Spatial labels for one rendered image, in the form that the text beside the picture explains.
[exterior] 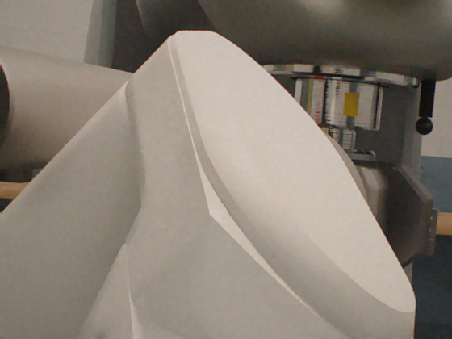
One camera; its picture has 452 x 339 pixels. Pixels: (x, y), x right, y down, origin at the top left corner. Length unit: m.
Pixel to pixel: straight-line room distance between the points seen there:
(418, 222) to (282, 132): 0.20
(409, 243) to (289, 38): 0.11
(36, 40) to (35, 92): 4.50
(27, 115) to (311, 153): 0.07
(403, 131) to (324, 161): 0.63
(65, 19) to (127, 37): 3.90
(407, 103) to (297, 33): 0.48
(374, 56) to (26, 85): 0.20
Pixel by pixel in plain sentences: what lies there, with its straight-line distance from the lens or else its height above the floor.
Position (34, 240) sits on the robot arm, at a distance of 0.20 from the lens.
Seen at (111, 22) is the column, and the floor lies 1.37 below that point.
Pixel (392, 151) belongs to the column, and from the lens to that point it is 0.83.
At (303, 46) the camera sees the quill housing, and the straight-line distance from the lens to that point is 0.37.
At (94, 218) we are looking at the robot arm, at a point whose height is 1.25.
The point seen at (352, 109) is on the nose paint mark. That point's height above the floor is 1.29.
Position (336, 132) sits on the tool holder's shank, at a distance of 0.43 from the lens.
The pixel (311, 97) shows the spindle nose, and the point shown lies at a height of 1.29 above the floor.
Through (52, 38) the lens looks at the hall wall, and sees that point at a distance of 4.70.
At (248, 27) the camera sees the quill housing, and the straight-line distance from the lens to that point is 0.38.
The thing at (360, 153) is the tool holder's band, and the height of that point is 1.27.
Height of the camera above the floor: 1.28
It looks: 3 degrees down
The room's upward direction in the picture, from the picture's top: 5 degrees clockwise
